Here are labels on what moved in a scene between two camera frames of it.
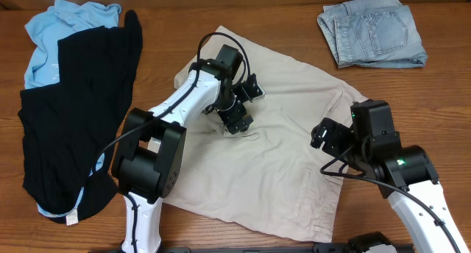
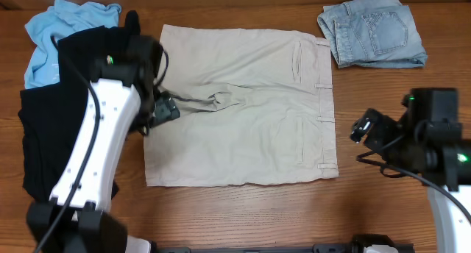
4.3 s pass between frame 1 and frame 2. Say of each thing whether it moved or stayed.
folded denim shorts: stayed
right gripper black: moved
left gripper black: moved
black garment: stayed
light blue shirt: stayed
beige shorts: moved
